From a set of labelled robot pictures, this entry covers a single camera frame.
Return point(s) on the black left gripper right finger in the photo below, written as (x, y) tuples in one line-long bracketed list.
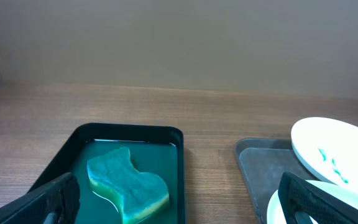
[(305, 201)]

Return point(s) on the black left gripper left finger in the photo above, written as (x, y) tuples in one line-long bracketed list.
[(57, 201)]

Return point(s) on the white plate back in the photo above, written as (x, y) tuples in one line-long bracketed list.
[(328, 148)]

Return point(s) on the green yellow sponge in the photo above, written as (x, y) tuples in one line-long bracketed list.
[(136, 195)]

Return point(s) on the grey serving tray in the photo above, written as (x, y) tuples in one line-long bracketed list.
[(262, 162)]

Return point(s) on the black water tray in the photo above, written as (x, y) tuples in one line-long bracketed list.
[(155, 149)]

